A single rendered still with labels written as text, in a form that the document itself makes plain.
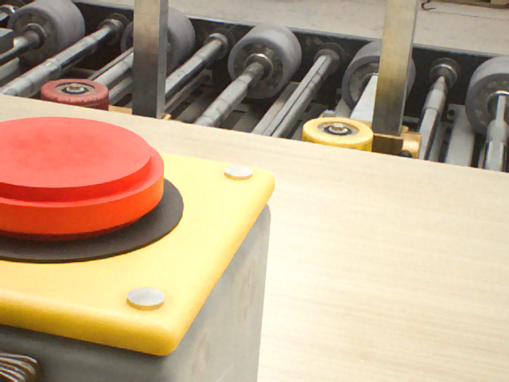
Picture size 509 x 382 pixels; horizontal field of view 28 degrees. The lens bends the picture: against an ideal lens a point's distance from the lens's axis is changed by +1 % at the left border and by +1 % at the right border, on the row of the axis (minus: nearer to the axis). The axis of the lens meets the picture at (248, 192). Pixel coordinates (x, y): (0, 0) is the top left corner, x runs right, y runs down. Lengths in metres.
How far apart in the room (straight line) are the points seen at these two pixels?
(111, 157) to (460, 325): 0.65
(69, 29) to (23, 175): 1.69
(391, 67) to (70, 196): 1.12
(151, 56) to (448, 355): 0.71
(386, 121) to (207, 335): 1.14
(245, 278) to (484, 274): 0.71
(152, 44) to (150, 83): 0.05
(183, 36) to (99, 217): 1.65
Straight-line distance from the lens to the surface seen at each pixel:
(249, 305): 0.21
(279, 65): 1.74
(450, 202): 1.04
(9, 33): 1.75
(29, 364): 0.17
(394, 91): 1.30
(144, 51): 1.36
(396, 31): 1.28
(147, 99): 1.38
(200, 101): 1.84
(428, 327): 0.81
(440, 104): 1.62
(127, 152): 0.19
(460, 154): 1.62
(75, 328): 0.16
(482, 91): 1.68
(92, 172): 0.18
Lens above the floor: 1.30
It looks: 24 degrees down
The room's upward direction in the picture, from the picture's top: 4 degrees clockwise
